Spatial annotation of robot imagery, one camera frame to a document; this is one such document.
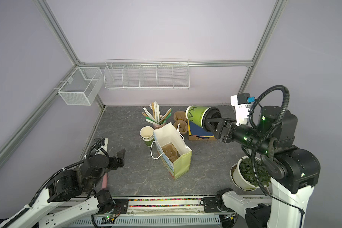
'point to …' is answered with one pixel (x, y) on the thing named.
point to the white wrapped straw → (156, 112)
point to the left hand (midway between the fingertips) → (116, 153)
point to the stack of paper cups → (147, 135)
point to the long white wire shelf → (147, 74)
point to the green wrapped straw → (166, 117)
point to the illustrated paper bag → (164, 135)
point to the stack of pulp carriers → (180, 118)
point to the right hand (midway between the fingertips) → (213, 121)
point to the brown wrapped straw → (144, 114)
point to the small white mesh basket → (82, 87)
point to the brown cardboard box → (195, 137)
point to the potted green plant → (243, 176)
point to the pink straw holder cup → (156, 126)
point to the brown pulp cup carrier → (170, 152)
